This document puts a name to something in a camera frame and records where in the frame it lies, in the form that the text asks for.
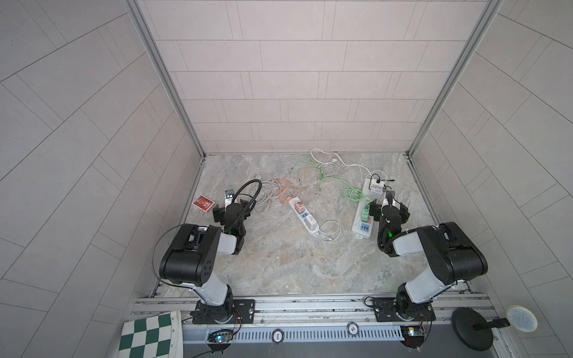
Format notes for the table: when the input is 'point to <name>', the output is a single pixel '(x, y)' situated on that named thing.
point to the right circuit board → (413, 335)
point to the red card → (203, 203)
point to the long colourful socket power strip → (373, 190)
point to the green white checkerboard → (154, 336)
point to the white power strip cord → (341, 159)
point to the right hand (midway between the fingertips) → (387, 198)
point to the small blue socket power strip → (303, 216)
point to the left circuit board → (219, 340)
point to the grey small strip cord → (264, 191)
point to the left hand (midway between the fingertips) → (233, 198)
